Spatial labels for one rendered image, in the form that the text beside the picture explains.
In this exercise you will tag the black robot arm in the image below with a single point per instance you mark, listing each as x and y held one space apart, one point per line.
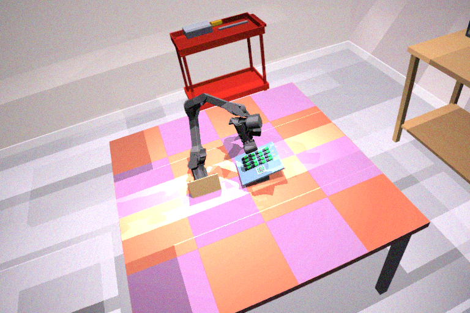
192 110

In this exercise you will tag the light blue switch panel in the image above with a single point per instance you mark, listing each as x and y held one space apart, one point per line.
259 165

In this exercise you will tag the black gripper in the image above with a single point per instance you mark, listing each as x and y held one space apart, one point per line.
249 144

